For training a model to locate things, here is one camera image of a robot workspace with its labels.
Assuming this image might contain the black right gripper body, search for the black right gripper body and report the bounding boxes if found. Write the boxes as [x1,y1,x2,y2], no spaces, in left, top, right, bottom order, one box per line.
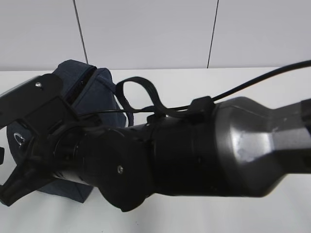
[14,97,84,180]

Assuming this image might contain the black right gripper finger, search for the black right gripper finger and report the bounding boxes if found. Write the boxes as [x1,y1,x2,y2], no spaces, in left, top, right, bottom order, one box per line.
[0,160,61,206]

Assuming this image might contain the navy blue lunch bag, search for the navy blue lunch bag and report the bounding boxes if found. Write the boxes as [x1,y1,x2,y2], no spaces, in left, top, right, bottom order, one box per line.
[6,59,137,204]

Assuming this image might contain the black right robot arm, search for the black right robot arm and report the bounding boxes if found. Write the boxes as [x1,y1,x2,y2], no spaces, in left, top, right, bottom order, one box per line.
[0,97,311,212]

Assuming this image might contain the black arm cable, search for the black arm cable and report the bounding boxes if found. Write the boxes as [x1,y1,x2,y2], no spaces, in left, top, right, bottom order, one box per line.
[77,60,311,122]

